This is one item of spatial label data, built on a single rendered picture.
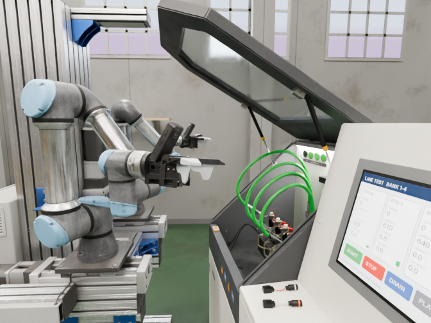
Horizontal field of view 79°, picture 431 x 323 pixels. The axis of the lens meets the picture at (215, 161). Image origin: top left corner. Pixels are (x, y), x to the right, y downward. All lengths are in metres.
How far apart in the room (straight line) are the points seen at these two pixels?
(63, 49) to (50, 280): 0.90
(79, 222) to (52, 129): 0.32
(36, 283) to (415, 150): 1.29
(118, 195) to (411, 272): 0.73
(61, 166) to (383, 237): 0.94
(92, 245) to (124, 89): 3.23
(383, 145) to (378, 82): 3.95
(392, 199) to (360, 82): 3.92
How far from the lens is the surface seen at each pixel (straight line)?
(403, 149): 0.81
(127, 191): 0.80
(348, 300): 0.90
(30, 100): 0.97
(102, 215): 1.09
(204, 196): 4.11
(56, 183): 0.98
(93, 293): 1.21
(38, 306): 1.16
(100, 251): 1.13
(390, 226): 0.79
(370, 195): 0.84
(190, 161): 0.59
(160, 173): 0.69
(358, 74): 4.64
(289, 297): 1.01
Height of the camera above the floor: 1.55
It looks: 8 degrees down
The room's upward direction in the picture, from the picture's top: straight up
